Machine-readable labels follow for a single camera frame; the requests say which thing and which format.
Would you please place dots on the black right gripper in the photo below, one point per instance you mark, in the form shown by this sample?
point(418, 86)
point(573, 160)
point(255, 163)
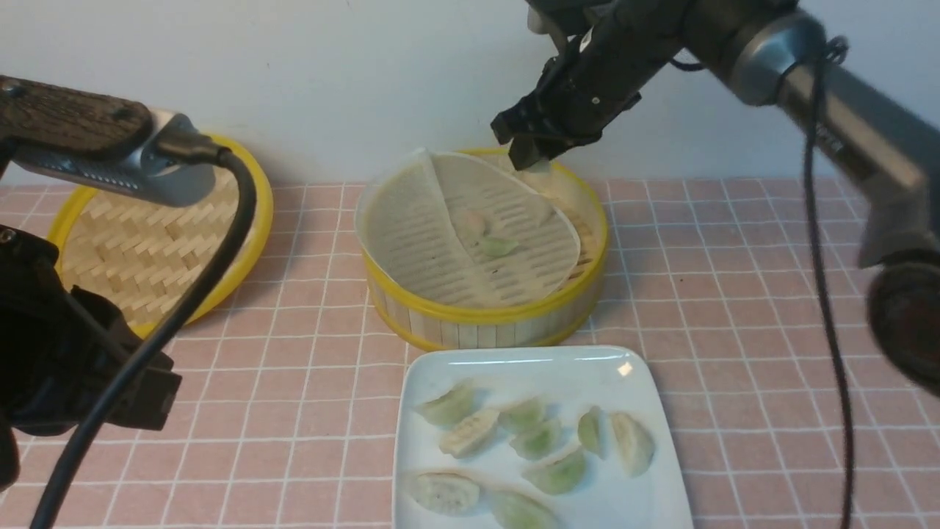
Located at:
point(590, 83)

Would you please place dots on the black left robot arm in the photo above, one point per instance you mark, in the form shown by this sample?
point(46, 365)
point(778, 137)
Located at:
point(60, 347)

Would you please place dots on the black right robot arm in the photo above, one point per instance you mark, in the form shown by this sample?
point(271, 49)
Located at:
point(765, 53)

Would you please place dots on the white square plate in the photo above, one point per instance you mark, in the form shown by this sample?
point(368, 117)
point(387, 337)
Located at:
point(570, 379)

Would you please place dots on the green dumpling centre plate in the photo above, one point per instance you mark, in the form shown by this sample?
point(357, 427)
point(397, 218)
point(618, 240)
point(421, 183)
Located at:
point(560, 475)

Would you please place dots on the pinkish dumpling in steamer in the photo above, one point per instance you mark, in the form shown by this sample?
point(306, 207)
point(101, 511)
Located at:
point(471, 224)

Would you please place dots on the white perforated steamer liner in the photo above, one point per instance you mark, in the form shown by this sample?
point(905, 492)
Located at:
point(406, 224)

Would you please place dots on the yellow-rimmed bamboo steamer basket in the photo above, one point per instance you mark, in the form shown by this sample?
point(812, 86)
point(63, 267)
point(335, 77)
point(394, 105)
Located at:
point(430, 326)

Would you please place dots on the small green dumpling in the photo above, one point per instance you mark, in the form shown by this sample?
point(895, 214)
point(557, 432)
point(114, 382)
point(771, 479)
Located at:
point(588, 431)

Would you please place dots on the pale dumpling upper left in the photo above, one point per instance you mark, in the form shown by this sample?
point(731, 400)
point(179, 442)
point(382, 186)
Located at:
point(471, 435)

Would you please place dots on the pale dumpling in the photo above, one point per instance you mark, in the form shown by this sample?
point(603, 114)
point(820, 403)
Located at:
point(445, 493)
point(471, 435)
point(635, 444)

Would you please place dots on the pale dumpling right side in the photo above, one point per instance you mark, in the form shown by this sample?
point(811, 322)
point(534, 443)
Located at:
point(635, 444)

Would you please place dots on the pale dumpling lower left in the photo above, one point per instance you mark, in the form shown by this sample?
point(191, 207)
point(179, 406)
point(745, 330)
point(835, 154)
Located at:
point(445, 493)

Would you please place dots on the green dumpling bottom edge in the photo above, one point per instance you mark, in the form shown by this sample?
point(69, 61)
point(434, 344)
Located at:
point(515, 510)

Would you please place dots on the yellow-rimmed bamboo steamer lid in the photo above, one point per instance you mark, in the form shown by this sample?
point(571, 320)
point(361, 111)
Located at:
point(142, 257)

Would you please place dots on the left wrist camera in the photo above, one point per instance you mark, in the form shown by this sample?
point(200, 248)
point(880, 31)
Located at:
point(107, 143)

